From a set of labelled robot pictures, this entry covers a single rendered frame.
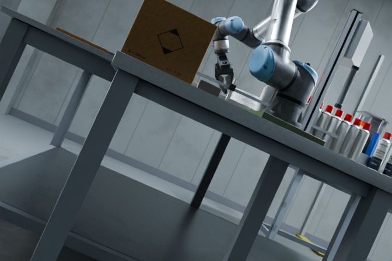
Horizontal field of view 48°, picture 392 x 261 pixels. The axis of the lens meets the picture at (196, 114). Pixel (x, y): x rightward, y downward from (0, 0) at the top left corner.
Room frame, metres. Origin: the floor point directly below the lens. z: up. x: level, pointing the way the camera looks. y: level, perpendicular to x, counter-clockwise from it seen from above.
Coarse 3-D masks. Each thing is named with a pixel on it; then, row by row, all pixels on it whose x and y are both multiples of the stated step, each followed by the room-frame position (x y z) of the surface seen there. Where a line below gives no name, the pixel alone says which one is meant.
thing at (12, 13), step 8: (8, 8) 1.41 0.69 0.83; (16, 16) 1.42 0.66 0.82; (24, 16) 1.42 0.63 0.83; (32, 24) 1.42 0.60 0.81; (40, 24) 1.42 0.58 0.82; (48, 32) 1.42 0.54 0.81; (56, 32) 1.42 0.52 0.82; (64, 40) 1.44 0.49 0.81; (72, 40) 1.43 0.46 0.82; (80, 48) 1.50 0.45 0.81; (88, 48) 1.43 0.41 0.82; (96, 48) 1.43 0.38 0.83; (104, 56) 1.44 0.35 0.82; (112, 56) 1.44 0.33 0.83
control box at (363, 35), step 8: (360, 24) 1.98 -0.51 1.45; (368, 24) 1.98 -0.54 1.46; (360, 32) 1.97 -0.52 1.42; (368, 32) 2.02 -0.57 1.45; (352, 40) 1.98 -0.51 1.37; (360, 40) 1.97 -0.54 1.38; (368, 40) 2.07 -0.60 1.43; (352, 48) 1.97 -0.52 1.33; (360, 48) 2.02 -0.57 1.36; (344, 56) 1.98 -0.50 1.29; (352, 56) 1.96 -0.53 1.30; (360, 56) 2.06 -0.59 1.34; (344, 64) 2.09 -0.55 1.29; (352, 64) 2.03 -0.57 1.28
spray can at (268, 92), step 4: (268, 88) 2.10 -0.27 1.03; (272, 88) 2.10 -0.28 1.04; (264, 92) 2.11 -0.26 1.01; (268, 92) 2.10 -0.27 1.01; (272, 92) 2.10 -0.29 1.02; (264, 96) 2.10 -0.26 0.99; (268, 96) 2.10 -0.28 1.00; (264, 100) 2.10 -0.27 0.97; (268, 100) 2.10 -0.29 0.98; (260, 104) 2.10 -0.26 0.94; (256, 108) 2.11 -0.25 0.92; (260, 108) 2.10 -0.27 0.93; (264, 108) 2.10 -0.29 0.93
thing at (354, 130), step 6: (360, 120) 2.15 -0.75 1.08; (354, 126) 2.14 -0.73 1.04; (348, 132) 2.15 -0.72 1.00; (354, 132) 2.14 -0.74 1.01; (348, 138) 2.14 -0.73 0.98; (354, 138) 2.14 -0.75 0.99; (342, 144) 2.15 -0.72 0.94; (348, 144) 2.14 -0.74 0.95; (342, 150) 2.14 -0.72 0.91; (348, 150) 2.14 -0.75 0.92
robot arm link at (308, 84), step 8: (296, 64) 1.61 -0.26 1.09; (304, 64) 1.60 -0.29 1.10; (296, 72) 1.57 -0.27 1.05; (304, 72) 1.59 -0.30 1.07; (312, 72) 1.59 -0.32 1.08; (296, 80) 1.57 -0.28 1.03; (304, 80) 1.59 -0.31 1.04; (312, 80) 1.60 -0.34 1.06; (288, 88) 1.58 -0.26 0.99; (296, 88) 1.59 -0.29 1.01; (304, 88) 1.59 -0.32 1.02; (312, 88) 1.61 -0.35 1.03; (296, 96) 1.59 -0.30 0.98; (304, 96) 1.60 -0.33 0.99
